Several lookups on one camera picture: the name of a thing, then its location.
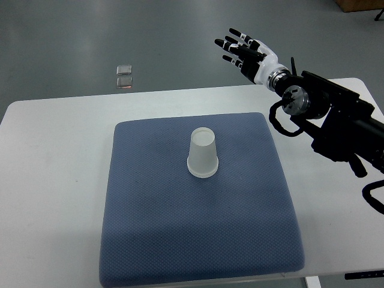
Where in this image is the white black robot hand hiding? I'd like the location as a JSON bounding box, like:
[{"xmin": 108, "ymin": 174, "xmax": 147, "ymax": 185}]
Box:
[{"xmin": 214, "ymin": 28, "xmax": 284, "ymax": 85}]

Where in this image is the white paper cup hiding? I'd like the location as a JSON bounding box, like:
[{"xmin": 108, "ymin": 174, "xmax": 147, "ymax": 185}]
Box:
[
  {"xmin": 187, "ymin": 127, "xmax": 218, "ymax": 173},
  {"xmin": 188, "ymin": 169, "xmax": 217, "ymax": 179}
]

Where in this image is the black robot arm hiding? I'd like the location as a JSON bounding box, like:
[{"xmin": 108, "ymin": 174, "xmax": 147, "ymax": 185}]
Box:
[{"xmin": 214, "ymin": 28, "xmax": 383, "ymax": 178}]

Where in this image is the wooden box corner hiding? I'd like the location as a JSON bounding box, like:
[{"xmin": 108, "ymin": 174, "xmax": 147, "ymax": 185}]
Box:
[{"xmin": 334, "ymin": 0, "xmax": 383, "ymax": 13}]

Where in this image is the upper metal floor plate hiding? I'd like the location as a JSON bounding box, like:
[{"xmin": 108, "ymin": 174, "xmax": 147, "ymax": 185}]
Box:
[{"xmin": 116, "ymin": 64, "xmax": 132, "ymax": 76}]

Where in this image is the metal floor plate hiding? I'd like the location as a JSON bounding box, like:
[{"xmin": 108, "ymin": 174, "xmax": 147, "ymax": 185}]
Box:
[
  {"xmin": 116, "ymin": 64, "xmax": 132, "ymax": 76},
  {"xmin": 116, "ymin": 76, "xmax": 133, "ymax": 89}
]

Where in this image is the lower metal floor plate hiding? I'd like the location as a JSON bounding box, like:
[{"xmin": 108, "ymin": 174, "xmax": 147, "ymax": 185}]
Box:
[{"xmin": 116, "ymin": 76, "xmax": 133, "ymax": 89}]

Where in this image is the white paper cup on mat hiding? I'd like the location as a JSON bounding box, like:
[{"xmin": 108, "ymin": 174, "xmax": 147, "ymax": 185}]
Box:
[{"xmin": 188, "ymin": 169, "xmax": 217, "ymax": 179}]

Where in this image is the black tripod leg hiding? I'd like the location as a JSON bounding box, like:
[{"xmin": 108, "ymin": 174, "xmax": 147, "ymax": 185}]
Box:
[{"xmin": 374, "ymin": 9, "xmax": 384, "ymax": 22}]

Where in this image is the blue textured cushion mat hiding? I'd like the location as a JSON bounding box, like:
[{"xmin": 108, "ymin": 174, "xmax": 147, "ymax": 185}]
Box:
[{"xmin": 99, "ymin": 112, "xmax": 305, "ymax": 287}]

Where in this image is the white table leg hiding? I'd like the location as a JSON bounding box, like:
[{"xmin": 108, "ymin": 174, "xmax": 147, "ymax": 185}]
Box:
[{"xmin": 305, "ymin": 276, "xmax": 322, "ymax": 288}]

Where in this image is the black table control panel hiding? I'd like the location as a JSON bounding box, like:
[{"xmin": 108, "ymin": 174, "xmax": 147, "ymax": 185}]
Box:
[{"xmin": 344, "ymin": 270, "xmax": 384, "ymax": 280}]

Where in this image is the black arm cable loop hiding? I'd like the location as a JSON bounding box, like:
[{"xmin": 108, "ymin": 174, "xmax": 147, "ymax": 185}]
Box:
[{"xmin": 268, "ymin": 101, "xmax": 304, "ymax": 136}]

